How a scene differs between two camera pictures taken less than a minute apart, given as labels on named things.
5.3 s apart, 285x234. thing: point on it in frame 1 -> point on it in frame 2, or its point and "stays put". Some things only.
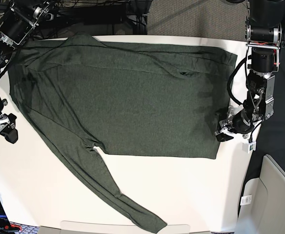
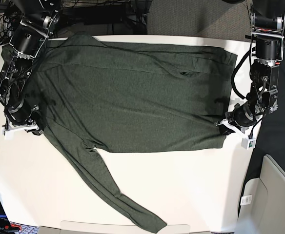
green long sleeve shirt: x=83 y=92 stays put
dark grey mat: x=277 y=136 stays put
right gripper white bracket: x=0 y=123 -> x=8 y=131
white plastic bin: x=269 y=204 stays put
